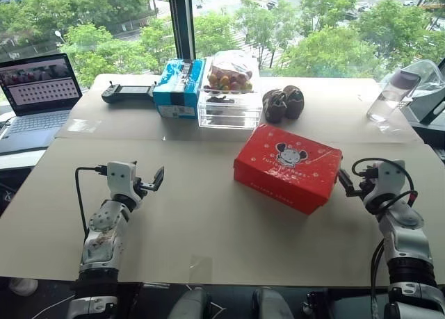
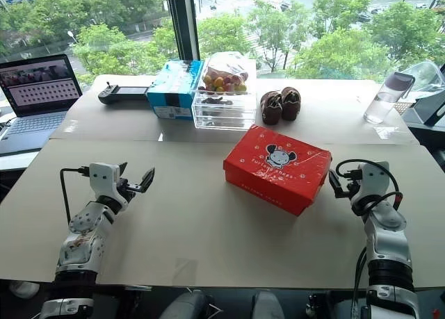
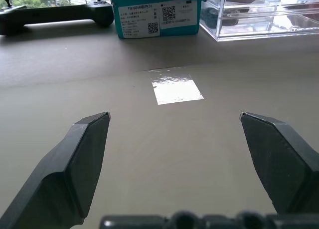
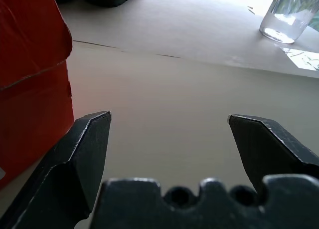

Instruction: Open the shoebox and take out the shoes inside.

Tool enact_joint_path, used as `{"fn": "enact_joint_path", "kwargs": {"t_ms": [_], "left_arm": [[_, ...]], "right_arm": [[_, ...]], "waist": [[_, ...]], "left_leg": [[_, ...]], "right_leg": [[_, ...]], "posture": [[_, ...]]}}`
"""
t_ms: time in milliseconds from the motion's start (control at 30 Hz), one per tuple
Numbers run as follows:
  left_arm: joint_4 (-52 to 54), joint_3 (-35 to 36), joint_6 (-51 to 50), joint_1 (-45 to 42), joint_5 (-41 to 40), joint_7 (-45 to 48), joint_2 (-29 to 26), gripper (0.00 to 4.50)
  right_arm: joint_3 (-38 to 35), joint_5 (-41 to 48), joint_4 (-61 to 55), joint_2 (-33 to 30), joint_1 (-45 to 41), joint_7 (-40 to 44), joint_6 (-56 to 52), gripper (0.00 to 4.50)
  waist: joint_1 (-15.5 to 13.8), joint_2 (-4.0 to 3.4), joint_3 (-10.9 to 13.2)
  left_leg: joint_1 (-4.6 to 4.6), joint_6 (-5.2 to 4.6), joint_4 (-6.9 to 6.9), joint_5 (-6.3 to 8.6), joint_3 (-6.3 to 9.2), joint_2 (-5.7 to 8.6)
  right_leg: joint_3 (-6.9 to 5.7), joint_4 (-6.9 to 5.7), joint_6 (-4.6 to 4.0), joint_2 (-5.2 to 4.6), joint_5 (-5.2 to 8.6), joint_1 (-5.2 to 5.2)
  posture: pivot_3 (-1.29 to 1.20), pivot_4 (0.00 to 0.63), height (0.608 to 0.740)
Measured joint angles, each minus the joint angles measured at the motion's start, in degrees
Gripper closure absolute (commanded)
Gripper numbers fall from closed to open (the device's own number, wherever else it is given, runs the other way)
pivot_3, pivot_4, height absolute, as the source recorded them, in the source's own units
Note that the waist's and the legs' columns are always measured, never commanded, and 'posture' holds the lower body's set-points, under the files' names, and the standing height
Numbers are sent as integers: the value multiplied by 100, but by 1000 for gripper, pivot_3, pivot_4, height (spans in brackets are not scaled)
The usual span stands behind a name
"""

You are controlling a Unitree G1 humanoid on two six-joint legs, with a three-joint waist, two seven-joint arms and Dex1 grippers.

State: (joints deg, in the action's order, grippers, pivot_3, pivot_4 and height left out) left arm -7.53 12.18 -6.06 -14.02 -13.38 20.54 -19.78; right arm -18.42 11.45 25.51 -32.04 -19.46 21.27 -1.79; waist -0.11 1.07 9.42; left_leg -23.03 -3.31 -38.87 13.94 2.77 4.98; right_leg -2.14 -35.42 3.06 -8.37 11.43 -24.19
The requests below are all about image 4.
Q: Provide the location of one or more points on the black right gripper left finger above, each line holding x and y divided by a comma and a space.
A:
72, 169

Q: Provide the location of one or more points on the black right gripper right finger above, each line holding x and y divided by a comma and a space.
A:
269, 149

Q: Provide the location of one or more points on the orange cardboard box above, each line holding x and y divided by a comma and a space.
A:
32, 84

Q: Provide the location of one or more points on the clear glass vase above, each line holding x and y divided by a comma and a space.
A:
285, 17

